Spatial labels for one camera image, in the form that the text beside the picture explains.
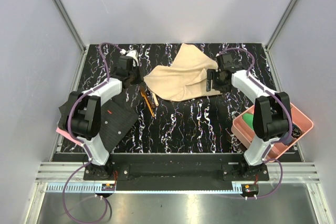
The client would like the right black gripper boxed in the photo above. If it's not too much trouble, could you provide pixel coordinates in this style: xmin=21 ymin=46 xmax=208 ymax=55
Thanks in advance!
xmin=205 ymin=69 xmax=232 ymax=93

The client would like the orange plastic knife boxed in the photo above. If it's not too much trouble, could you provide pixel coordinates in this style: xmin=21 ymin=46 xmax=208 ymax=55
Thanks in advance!
xmin=140 ymin=86 xmax=155 ymax=118

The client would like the beige cloth napkin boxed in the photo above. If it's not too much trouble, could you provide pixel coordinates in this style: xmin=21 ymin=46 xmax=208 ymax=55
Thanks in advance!
xmin=144 ymin=44 xmax=221 ymax=102

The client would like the beige wooden spoon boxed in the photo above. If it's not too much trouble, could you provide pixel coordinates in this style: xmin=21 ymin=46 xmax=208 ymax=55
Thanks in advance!
xmin=151 ymin=92 xmax=159 ymax=106

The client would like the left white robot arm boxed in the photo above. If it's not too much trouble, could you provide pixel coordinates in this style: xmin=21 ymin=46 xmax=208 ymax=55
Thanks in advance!
xmin=57 ymin=50 xmax=141 ymax=180

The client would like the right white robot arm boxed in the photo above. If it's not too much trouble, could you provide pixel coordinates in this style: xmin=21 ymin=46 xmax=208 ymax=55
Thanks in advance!
xmin=206 ymin=48 xmax=292 ymax=180

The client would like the teal patterned sock roll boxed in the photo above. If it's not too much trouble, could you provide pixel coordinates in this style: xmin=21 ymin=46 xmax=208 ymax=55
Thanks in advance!
xmin=291 ymin=123 xmax=302 ymax=138

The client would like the green rolled sock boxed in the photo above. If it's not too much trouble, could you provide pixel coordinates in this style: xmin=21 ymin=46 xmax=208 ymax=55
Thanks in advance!
xmin=242 ymin=113 xmax=254 ymax=130

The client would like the pink divided tray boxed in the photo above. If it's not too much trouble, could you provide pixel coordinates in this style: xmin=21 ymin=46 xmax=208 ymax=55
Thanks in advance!
xmin=231 ymin=103 xmax=314 ymax=159

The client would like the pink paper sheet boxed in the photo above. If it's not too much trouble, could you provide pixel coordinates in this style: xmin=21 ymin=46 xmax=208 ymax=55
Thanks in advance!
xmin=56 ymin=128 xmax=83 ymax=146

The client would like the grey rolled sock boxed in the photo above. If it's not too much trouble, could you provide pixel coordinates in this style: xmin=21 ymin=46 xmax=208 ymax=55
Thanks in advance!
xmin=281 ymin=134 xmax=292 ymax=145

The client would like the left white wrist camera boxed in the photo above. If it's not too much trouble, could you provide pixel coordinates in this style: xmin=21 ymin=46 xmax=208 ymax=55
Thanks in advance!
xmin=120 ymin=49 xmax=139 ymax=67

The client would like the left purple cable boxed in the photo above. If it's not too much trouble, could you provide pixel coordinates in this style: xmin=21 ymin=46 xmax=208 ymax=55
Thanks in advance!
xmin=62 ymin=42 xmax=127 ymax=222

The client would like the purple cable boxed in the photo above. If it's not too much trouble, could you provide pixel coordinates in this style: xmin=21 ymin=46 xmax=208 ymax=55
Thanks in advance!
xmin=219 ymin=47 xmax=293 ymax=200
xmin=62 ymin=42 xmax=127 ymax=222

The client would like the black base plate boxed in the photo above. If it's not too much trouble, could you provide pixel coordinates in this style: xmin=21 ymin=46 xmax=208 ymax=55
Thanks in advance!
xmin=83 ymin=153 xmax=269 ymax=193

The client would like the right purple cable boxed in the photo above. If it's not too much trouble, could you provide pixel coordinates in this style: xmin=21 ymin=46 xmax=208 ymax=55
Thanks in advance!
xmin=219 ymin=47 xmax=293 ymax=200

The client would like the slotted cable duct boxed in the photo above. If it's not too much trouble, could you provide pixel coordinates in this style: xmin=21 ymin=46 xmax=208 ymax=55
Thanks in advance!
xmin=46 ymin=183 xmax=116 ymax=193

